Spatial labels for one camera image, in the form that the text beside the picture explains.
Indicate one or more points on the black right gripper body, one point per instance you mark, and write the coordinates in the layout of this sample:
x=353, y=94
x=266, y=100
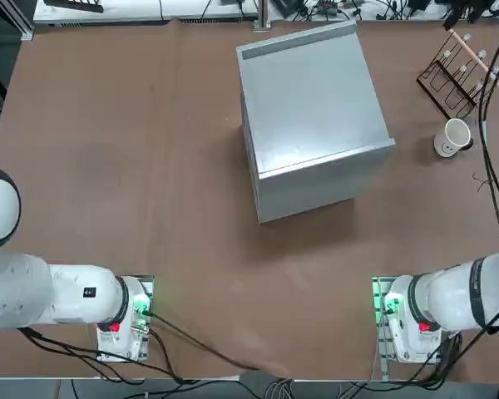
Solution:
x=472, y=12

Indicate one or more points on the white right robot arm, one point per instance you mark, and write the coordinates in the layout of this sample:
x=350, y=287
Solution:
x=449, y=291

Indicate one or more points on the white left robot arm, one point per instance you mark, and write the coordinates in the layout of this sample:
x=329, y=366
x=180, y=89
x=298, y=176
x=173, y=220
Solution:
x=66, y=291

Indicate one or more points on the gray metal cabinet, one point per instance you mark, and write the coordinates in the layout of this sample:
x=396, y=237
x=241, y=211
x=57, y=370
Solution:
x=307, y=104

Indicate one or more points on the white bench top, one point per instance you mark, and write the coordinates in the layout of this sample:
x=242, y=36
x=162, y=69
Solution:
x=149, y=10

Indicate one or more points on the dark wooden rack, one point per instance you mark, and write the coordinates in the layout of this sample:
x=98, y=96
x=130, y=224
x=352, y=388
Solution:
x=75, y=5

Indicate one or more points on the aluminum profile post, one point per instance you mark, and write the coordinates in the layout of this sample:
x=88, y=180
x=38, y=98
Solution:
x=262, y=16

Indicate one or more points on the aluminum profile rail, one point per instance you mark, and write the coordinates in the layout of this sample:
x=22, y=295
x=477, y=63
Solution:
x=25, y=25

